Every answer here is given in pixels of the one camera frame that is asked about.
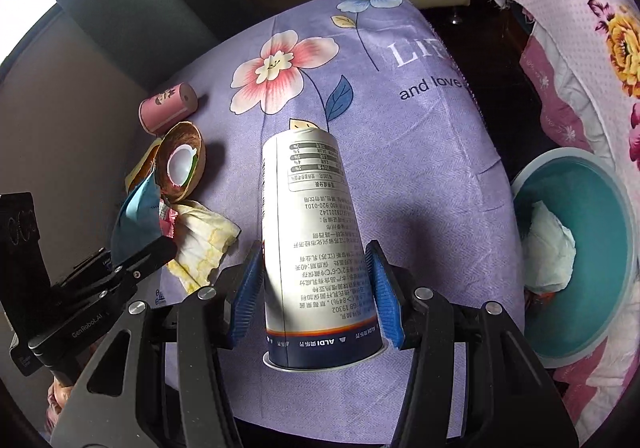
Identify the white flat carton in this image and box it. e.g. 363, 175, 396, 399
152, 278, 183, 307

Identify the pink paper cup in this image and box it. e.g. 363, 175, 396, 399
138, 82, 197, 135

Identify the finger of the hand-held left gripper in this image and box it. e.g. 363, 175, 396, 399
112, 235, 178, 286

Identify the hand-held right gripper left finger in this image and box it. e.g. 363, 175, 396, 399
50, 240, 266, 448

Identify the brown coconut shell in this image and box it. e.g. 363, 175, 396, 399
152, 122, 207, 203

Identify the window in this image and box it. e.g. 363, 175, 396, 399
0, 0, 58, 63

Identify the yellow snack wrapper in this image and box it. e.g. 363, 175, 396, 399
124, 138, 163, 193

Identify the yellow stained tissue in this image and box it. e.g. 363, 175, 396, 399
165, 200, 242, 293

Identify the pink grey padded quilt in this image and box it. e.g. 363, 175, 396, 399
519, 35, 640, 163

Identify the white plastic lid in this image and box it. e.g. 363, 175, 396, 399
167, 145, 197, 189

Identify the blue foil packet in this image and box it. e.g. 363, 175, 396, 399
111, 175, 166, 269

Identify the white printed paper cup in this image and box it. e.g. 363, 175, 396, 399
261, 129, 388, 371

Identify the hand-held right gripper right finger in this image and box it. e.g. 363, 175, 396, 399
364, 240, 581, 448

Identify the white tissue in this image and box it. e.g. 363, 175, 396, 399
522, 200, 578, 293

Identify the purple floral tablecloth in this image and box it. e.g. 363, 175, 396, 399
135, 0, 526, 434

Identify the pink floral blanket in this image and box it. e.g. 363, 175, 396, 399
492, 0, 640, 446

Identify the pink candy wrapper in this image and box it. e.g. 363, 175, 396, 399
157, 205, 178, 239

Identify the person's left hand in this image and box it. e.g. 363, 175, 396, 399
46, 375, 76, 434

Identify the teal plastic bucket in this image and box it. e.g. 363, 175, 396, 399
510, 148, 640, 369

